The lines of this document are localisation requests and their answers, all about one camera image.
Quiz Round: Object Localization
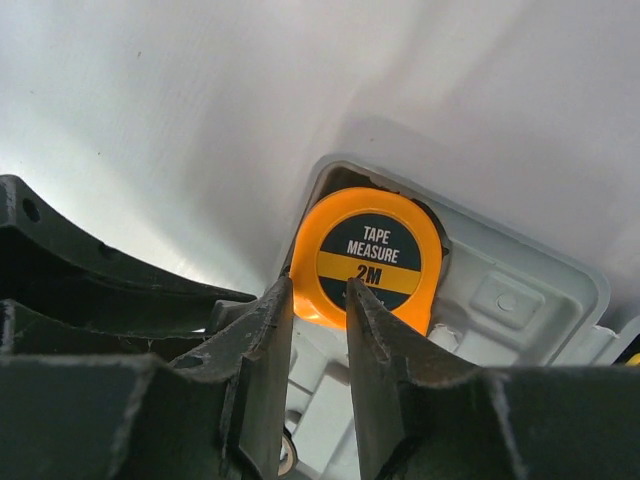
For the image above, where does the screwdriver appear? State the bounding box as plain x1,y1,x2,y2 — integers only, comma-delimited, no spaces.
626,353,640,366

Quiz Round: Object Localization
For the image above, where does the grey plastic tool case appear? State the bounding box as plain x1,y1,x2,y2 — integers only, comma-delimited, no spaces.
285,156,639,479

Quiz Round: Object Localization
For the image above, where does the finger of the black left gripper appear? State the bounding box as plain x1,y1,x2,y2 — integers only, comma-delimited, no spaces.
1,299,209,356
1,175,255,325

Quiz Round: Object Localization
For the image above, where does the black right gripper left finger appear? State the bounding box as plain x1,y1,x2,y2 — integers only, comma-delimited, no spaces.
1,277,293,479

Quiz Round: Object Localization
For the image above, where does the orange tape measure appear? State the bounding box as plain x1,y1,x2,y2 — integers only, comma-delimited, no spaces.
289,187,444,334

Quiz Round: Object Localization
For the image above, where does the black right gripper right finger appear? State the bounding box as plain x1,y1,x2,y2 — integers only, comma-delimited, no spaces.
346,279,639,479

